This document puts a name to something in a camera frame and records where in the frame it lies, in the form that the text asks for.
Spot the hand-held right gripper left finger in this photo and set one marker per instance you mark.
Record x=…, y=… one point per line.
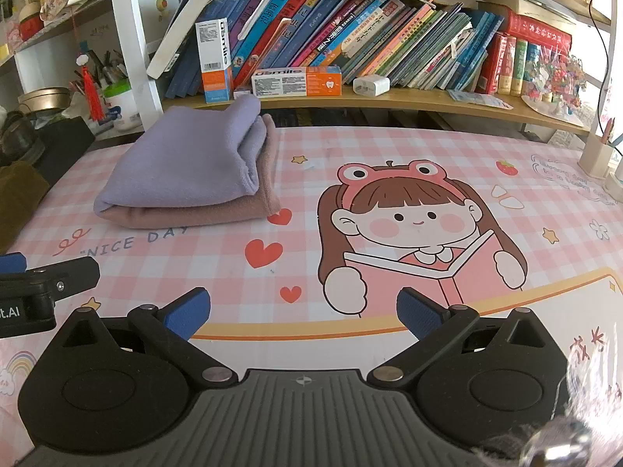
x=187, y=312

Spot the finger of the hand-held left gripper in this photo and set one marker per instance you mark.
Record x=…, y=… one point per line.
x=73, y=272
x=10, y=265

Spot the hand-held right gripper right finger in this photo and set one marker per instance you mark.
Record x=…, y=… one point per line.
x=418, y=314

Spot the lilac and mauve sweater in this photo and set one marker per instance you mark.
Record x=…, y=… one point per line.
x=194, y=165

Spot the olive brown cloth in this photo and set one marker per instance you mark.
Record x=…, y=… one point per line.
x=19, y=204

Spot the black box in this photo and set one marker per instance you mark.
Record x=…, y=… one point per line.
x=63, y=148

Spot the pink cartoon desk mat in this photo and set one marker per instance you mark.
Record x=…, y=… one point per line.
x=301, y=194

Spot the brass bowl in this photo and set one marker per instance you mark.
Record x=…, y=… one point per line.
x=44, y=99

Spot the white jar green lid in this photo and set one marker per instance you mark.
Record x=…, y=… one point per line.
x=121, y=109

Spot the red tassel ornament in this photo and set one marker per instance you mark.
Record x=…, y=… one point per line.
x=92, y=92

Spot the cup of brushes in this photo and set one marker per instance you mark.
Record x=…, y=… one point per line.
x=104, y=70

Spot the wooden shelf board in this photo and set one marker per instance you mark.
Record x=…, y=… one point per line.
x=418, y=102

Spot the light blue pamphlet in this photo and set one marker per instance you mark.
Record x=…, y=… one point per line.
x=479, y=99

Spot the white charger plug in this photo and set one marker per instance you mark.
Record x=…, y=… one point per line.
x=371, y=86

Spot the white desk pen holder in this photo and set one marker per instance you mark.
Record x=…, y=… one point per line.
x=596, y=155

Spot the upright white orange toothpaste box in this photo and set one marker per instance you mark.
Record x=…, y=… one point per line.
x=214, y=58

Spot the long white orange toothpaste box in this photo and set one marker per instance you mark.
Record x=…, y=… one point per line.
x=297, y=81

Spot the crystal flower ornament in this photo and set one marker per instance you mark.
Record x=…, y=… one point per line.
x=555, y=82

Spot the row of colourful books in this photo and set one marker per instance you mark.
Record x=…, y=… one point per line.
x=350, y=34

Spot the white shelf post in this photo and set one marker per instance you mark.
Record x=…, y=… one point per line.
x=136, y=48

